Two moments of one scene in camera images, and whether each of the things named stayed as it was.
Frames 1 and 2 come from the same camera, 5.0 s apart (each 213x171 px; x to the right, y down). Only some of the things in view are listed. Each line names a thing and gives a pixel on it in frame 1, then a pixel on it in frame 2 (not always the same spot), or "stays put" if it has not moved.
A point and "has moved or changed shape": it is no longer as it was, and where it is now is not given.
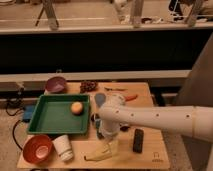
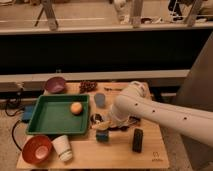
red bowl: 38,149 stays put
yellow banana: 105,153 has moved or changed shape
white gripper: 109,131 → 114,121
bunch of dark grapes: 88,86 stays put
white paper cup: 63,147 stays put
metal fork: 117,89 stays put
